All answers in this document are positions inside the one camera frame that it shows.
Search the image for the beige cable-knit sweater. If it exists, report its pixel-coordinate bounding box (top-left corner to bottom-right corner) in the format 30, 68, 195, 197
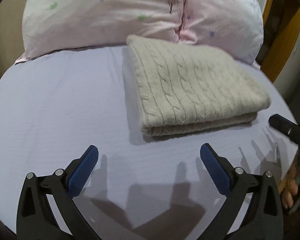
126, 35, 271, 137

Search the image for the person's right hand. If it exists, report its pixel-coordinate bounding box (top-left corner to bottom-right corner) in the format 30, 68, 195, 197
281, 154, 299, 209

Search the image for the lavender bed sheet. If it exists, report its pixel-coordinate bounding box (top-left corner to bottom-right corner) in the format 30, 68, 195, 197
0, 46, 297, 239

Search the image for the pink floral pillow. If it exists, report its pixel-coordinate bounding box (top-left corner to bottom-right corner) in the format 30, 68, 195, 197
19, 0, 264, 64

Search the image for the wooden bed frame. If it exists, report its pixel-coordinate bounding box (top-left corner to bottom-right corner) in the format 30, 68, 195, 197
257, 0, 300, 82

